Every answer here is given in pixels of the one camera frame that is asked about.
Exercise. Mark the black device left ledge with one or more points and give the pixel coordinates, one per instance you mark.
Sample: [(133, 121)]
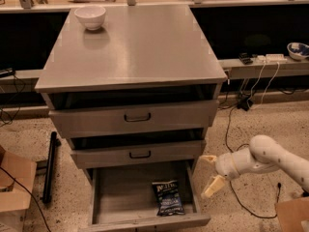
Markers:
[(6, 72)]

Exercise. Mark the bottom open grey drawer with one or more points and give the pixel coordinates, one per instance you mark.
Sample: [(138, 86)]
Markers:
[(123, 199)]

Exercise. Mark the black power adapter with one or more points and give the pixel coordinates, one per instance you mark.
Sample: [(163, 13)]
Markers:
[(245, 104)]

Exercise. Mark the left cardboard box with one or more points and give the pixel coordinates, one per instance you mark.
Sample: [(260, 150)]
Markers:
[(17, 175)]

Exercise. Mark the blue chip bag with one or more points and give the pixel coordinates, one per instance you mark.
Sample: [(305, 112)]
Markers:
[(168, 198)]

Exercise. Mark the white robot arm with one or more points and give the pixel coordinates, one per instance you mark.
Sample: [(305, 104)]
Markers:
[(263, 155)]

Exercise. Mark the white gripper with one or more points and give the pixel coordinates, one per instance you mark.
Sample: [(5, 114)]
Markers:
[(224, 168)]

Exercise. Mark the grey metal drawer cabinet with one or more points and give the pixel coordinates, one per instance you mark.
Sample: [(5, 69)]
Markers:
[(137, 47)]

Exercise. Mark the middle grey drawer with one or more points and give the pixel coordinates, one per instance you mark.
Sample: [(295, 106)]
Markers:
[(136, 148)]

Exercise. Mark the small black device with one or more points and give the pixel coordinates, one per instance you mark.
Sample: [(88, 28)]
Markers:
[(245, 59)]

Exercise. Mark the top grey drawer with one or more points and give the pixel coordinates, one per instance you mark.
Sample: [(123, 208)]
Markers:
[(111, 112)]

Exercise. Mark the blue patterned bowl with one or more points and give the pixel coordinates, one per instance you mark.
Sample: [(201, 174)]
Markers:
[(298, 51)]

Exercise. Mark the black bar on floor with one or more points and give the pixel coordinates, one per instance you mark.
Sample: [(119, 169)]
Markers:
[(47, 190)]

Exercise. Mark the white power strip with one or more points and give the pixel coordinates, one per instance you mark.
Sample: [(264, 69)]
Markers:
[(272, 58)]

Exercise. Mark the white ceramic bowl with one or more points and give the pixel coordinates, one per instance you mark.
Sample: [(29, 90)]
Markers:
[(91, 17)]

